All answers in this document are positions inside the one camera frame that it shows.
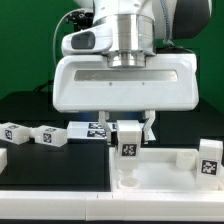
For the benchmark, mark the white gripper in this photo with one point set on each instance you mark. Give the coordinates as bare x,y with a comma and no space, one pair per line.
85,83

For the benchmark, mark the white square tabletop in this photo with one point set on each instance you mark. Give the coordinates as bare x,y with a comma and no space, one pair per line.
161,169

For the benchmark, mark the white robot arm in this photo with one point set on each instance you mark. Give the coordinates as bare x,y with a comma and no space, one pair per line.
123,59

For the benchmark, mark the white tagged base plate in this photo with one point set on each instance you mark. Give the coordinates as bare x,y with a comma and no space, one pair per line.
94,130

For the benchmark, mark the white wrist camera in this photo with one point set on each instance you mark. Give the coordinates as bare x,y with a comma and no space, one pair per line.
93,40

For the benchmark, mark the white left fence rail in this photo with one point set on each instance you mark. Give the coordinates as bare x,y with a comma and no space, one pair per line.
3,159

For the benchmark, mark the white fence rail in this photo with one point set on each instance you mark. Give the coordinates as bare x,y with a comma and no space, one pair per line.
3,159
125,206

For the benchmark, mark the white front fence rail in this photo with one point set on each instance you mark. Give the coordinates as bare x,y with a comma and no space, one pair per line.
125,206

